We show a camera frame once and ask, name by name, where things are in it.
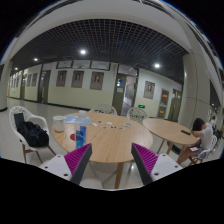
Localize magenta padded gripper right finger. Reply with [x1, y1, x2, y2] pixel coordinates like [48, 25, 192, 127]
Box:
[130, 142, 184, 186]

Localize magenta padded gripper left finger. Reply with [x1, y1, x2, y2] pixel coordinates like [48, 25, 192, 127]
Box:
[39, 143, 93, 186]

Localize clear plastic water bottle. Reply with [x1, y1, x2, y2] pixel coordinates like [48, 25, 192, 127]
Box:
[74, 110, 89, 148]

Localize red round coaster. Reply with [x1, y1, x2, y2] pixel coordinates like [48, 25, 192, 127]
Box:
[70, 134, 76, 141]

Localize round wooden table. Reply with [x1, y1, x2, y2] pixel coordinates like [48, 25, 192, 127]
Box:
[51, 111, 154, 190]
[142, 118, 197, 153]

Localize blue paper packet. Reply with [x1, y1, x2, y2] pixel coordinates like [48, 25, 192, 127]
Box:
[65, 115, 91, 125]

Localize white cup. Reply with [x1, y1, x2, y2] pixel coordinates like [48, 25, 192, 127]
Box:
[53, 115, 66, 132]

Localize white chair far right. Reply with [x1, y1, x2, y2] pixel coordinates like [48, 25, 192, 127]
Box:
[127, 107, 148, 123]

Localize black phone on table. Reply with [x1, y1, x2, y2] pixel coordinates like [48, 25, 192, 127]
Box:
[181, 130, 190, 136]

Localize black backpack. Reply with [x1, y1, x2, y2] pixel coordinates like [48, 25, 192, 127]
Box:
[14, 113, 49, 147]

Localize white plastic chair left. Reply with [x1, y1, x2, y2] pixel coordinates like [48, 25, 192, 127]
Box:
[9, 106, 55, 156]

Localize white chair behind table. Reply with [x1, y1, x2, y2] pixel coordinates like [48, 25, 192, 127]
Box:
[91, 104, 117, 115]

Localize open doorway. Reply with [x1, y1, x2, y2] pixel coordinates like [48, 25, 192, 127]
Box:
[112, 64, 138, 115]

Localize seated person white shirt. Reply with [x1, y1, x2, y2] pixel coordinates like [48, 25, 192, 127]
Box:
[176, 117, 215, 165]

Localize white chair under person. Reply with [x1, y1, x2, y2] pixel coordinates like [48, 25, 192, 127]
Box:
[190, 136, 217, 165]

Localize framed portrait middle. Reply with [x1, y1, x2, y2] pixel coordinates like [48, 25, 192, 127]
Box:
[71, 71, 84, 88]

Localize framed portrait left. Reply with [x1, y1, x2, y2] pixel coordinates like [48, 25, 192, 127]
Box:
[56, 70, 67, 87]

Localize framed picture right wall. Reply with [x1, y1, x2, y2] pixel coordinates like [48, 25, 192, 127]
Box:
[143, 81, 155, 99]

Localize framed portrait on wall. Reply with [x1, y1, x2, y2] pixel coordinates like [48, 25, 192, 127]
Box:
[90, 72, 104, 90]

